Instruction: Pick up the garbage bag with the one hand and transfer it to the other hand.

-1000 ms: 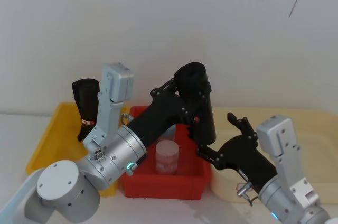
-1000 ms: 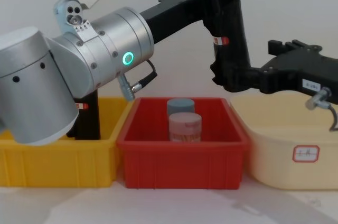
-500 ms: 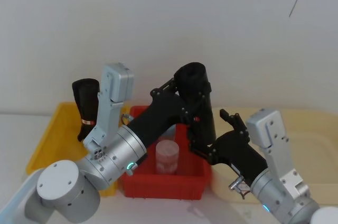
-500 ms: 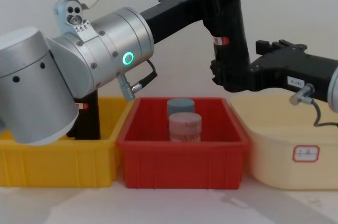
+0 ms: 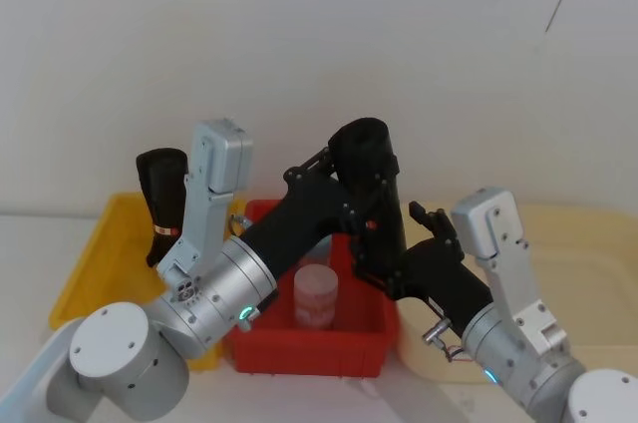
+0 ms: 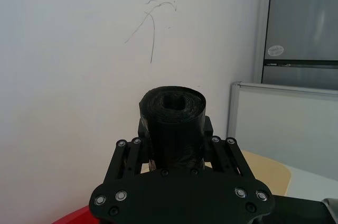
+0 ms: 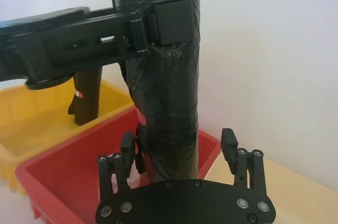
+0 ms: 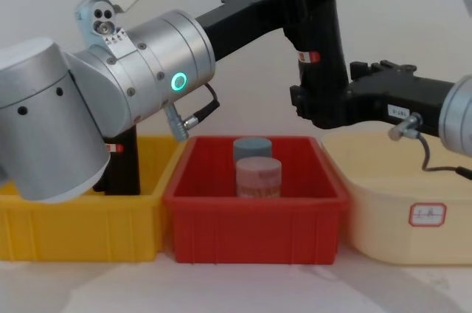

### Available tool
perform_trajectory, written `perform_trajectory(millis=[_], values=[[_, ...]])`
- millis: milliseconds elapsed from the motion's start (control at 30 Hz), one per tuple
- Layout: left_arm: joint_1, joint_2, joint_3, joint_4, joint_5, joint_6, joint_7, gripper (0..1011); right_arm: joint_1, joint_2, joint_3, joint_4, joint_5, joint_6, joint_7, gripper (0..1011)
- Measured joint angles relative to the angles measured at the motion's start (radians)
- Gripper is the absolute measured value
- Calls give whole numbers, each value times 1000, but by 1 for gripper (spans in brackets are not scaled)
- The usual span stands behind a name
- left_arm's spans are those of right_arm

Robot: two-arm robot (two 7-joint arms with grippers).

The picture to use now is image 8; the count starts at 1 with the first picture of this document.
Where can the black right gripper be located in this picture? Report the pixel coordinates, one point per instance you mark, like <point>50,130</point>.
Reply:
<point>413,95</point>

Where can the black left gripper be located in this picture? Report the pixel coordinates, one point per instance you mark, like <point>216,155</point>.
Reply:
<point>250,14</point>

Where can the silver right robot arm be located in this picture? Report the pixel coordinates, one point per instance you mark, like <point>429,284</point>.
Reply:
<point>459,113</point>

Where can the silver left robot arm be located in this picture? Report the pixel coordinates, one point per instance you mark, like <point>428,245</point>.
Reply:
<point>73,106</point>

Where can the cream plastic basin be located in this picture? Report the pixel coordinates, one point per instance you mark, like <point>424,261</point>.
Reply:
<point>391,198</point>

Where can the jar with grey lid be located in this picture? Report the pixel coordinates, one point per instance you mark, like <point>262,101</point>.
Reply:
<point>252,148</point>

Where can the jar with pink lid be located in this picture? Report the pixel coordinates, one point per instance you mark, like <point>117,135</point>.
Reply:
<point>258,180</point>

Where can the red plastic bin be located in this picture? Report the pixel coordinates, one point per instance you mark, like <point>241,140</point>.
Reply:
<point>254,232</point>

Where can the white table cloth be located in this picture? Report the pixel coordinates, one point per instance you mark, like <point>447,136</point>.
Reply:
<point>236,291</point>

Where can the yellow plastic bin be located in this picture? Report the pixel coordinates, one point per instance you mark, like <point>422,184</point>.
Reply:
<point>81,228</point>

